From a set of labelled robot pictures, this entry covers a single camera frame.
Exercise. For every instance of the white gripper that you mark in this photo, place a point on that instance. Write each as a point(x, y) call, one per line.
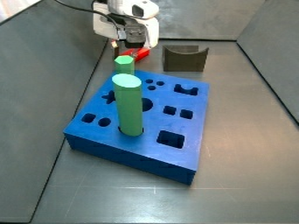
point(128, 21)

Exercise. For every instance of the red square-circle block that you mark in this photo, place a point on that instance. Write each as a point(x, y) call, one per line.
point(136, 53)

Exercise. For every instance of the black curved fixture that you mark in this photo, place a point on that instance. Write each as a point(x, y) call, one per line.
point(183, 58)

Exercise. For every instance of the blue foam peg board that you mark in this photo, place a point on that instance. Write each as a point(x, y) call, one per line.
point(167, 149)

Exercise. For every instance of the green hexagonal peg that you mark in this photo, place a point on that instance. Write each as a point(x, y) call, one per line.
point(124, 64)

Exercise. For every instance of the green round peg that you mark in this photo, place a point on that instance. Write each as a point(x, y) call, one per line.
point(126, 86)

